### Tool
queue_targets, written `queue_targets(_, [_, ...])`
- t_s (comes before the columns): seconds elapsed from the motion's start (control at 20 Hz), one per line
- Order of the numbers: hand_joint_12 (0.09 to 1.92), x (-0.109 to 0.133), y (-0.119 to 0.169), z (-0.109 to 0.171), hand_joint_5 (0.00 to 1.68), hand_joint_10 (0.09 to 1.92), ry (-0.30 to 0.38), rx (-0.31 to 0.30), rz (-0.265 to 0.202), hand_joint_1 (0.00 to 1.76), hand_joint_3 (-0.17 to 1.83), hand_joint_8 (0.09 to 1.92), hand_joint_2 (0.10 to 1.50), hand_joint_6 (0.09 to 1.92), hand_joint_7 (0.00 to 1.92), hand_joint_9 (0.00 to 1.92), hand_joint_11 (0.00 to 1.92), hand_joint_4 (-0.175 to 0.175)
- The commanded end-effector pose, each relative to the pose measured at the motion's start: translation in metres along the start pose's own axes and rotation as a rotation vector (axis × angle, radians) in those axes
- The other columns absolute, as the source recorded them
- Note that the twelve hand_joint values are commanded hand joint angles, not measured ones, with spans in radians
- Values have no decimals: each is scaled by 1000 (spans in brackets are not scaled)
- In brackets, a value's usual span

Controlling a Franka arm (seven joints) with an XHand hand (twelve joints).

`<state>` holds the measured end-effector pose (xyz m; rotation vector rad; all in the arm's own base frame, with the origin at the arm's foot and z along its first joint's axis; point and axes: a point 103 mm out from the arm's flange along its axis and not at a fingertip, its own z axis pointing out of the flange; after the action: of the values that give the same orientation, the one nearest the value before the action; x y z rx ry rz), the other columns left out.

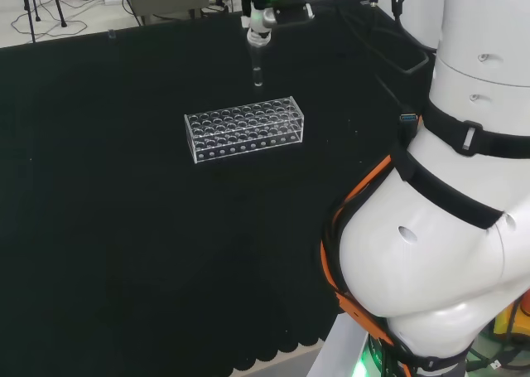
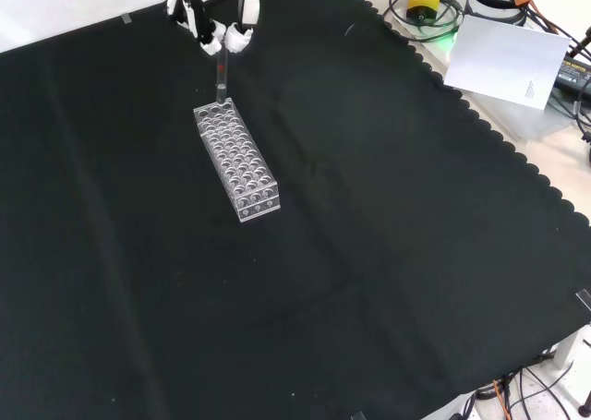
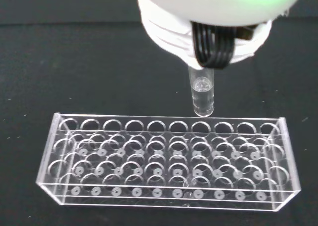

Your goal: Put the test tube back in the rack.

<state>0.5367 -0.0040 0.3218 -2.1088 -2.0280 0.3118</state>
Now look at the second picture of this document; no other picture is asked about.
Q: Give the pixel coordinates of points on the black power adapter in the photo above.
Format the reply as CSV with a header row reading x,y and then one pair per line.
x,y
575,76

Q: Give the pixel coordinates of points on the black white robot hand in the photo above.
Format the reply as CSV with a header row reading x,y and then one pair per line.
x,y
249,9

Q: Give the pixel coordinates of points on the black bench cloth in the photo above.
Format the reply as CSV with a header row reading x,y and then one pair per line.
x,y
369,254

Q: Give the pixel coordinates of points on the clear tape piece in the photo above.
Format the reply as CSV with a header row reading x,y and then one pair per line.
x,y
126,18
584,299
358,416

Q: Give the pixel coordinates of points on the white support post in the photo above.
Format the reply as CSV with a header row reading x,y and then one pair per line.
x,y
570,348

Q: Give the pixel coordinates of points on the clear plastic test tube rack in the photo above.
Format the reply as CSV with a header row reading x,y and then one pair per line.
x,y
237,161

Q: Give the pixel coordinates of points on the clear glass test tube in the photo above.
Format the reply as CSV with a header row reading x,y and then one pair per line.
x,y
222,76

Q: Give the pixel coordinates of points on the pale board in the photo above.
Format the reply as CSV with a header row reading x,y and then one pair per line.
x,y
503,60

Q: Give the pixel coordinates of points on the yellow stop button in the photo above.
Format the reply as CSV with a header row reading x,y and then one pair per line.
x,y
422,2

